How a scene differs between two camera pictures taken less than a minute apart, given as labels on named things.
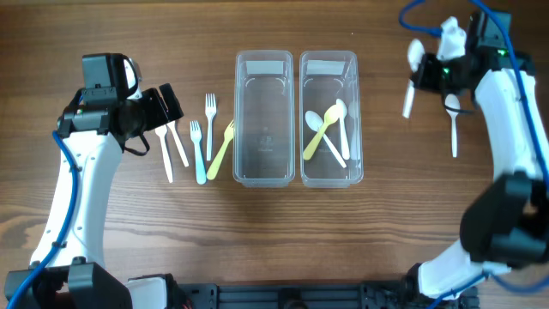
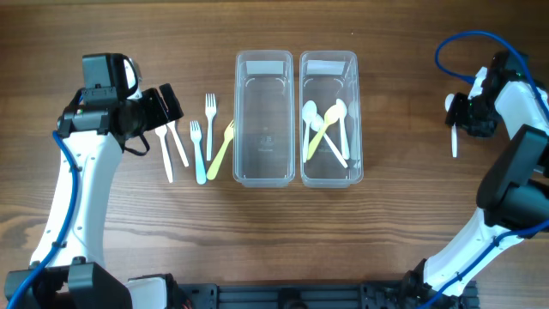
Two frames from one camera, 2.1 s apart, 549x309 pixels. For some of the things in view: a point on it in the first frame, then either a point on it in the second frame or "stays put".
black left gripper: (159, 106) stays put
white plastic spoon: (452, 100) stays put
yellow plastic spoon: (330, 116) stays put
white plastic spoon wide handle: (343, 109) stays put
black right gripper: (423, 70) → (460, 113)
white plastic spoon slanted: (415, 52) → (309, 112)
